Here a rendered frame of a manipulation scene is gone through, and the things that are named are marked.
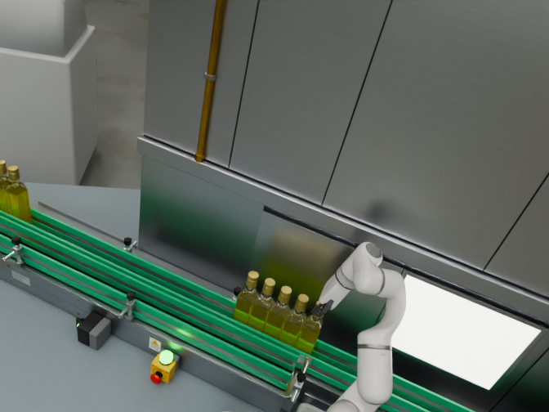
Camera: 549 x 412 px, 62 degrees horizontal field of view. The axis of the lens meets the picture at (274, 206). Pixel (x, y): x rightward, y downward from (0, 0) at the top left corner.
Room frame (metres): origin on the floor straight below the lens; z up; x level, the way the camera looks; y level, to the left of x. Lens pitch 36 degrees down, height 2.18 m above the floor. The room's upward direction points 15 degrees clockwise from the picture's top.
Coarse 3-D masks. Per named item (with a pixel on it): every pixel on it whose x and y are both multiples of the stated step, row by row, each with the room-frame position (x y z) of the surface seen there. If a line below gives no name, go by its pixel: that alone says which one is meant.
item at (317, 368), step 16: (64, 240) 1.15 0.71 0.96; (96, 256) 1.12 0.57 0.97; (128, 272) 1.09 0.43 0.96; (160, 288) 1.06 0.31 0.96; (192, 304) 1.03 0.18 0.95; (304, 352) 0.95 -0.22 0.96; (320, 368) 0.93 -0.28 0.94; (336, 368) 0.92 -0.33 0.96; (336, 384) 0.91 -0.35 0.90; (400, 400) 0.87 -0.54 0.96
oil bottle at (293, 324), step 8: (304, 312) 1.00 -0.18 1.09; (288, 320) 0.97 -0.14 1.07; (296, 320) 0.97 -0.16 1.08; (304, 320) 0.98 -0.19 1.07; (288, 328) 0.97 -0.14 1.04; (296, 328) 0.96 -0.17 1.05; (280, 336) 0.97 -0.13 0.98; (288, 336) 0.97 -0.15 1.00; (296, 336) 0.96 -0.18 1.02; (288, 344) 0.96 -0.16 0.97
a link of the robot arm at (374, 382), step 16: (368, 352) 0.73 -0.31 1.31; (384, 352) 0.73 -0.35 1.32; (368, 368) 0.70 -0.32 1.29; (384, 368) 0.70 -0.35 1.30; (352, 384) 0.74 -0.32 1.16; (368, 384) 0.67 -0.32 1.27; (384, 384) 0.67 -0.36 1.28; (352, 400) 0.70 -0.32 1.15; (368, 400) 0.65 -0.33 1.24; (384, 400) 0.65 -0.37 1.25
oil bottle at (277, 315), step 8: (288, 304) 1.02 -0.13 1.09; (272, 312) 0.98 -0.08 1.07; (280, 312) 0.98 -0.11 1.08; (288, 312) 1.02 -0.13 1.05; (272, 320) 0.98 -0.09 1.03; (280, 320) 0.98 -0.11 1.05; (264, 328) 0.99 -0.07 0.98; (272, 328) 0.98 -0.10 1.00; (280, 328) 0.98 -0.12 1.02; (272, 336) 0.98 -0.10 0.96
